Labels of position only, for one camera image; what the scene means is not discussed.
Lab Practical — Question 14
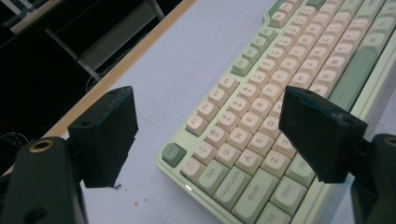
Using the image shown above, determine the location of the white metal desk frame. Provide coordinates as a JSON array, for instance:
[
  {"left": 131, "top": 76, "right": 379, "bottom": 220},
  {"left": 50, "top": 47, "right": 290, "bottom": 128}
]
[{"left": 0, "top": 0, "right": 166, "bottom": 83}]

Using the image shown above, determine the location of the green and pink keyboard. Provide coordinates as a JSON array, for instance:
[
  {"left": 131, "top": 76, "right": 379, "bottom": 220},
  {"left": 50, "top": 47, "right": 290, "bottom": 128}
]
[{"left": 155, "top": 0, "right": 396, "bottom": 224}]

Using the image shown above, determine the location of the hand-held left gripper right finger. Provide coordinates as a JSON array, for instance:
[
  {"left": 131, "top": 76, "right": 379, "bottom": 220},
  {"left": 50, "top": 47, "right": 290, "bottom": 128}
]
[{"left": 277, "top": 85, "right": 369, "bottom": 185}]

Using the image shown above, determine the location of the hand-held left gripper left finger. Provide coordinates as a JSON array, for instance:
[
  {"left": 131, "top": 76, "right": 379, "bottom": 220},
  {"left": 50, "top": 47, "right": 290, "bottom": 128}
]
[{"left": 67, "top": 85, "right": 140, "bottom": 189}]

